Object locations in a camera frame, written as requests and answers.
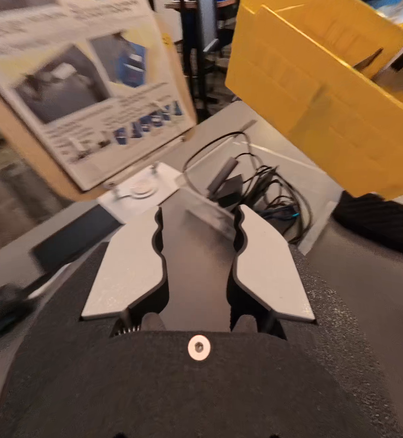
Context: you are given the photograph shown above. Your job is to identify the black flat desk pad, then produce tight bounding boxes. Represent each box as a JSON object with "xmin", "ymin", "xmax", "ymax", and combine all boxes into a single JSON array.
[{"xmin": 32, "ymin": 204, "xmax": 123, "ymax": 274}]

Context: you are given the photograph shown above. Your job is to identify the white cable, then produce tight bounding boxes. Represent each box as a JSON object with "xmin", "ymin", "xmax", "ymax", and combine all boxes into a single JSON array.
[{"xmin": 25, "ymin": 262, "xmax": 73, "ymax": 300}]

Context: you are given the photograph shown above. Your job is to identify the yellow plastic bin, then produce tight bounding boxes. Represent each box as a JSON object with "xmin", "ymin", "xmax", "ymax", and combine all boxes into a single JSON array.
[{"xmin": 226, "ymin": 0, "xmax": 403, "ymax": 200}]

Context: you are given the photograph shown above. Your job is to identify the white stand base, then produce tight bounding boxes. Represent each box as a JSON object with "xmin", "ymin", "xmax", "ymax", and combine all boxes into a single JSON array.
[{"xmin": 99, "ymin": 162, "xmax": 183, "ymax": 224}]

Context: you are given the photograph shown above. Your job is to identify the clear plastic bin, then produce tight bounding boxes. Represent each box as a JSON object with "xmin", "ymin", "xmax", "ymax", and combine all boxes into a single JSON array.
[{"xmin": 176, "ymin": 134, "xmax": 344, "ymax": 255}]

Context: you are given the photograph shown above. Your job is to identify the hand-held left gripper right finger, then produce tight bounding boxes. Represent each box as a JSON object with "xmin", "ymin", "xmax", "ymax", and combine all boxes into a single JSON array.
[{"xmin": 228, "ymin": 204, "xmax": 316, "ymax": 323}]

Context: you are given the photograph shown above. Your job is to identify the black power station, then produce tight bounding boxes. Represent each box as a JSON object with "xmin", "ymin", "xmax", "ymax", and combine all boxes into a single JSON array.
[{"xmin": 0, "ymin": 284, "xmax": 32, "ymax": 337}]

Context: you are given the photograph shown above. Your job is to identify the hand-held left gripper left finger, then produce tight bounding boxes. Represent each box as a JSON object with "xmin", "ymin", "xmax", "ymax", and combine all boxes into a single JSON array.
[{"xmin": 82, "ymin": 207, "xmax": 169, "ymax": 321}]

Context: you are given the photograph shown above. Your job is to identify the bundle of usb cables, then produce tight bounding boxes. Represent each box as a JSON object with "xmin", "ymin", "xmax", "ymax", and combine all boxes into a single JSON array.
[{"xmin": 181, "ymin": 130, "xmax": 313, "ymax": 243}]

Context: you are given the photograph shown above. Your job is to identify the instruction poster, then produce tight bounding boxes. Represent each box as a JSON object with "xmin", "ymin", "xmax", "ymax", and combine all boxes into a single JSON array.
[{"xmin": 0, "ymin": 0, "xmax": 195, "ymax": 191}]

